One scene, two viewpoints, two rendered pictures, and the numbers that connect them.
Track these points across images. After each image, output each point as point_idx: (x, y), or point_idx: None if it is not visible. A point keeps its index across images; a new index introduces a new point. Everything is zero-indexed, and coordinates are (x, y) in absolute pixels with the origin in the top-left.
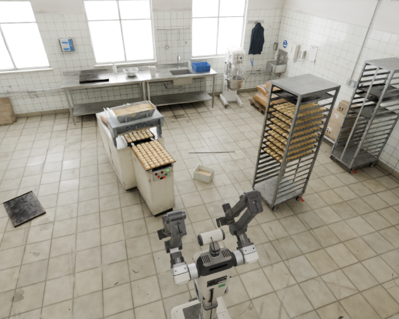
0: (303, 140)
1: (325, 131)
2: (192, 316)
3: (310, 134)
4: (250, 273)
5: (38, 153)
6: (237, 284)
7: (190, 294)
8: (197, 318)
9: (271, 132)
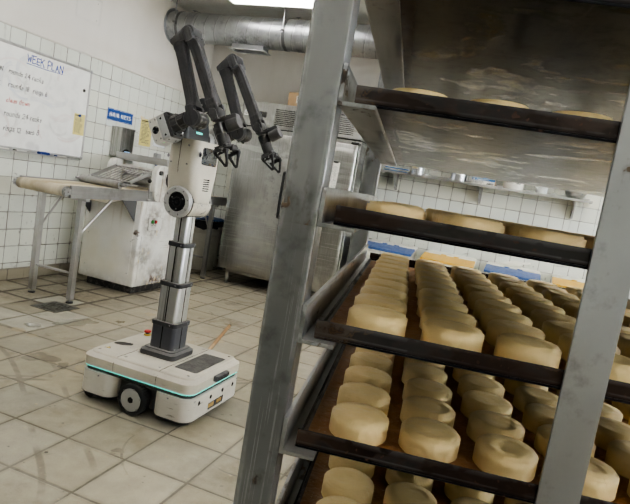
0: (352, 258)
1: (275, 238)
2: (203, 357)
3: (411, 326)
4: (159, 497)
5: None
6: (174, 468)
7: (243, 428)
8: (194, 358)
9: (565, 289)
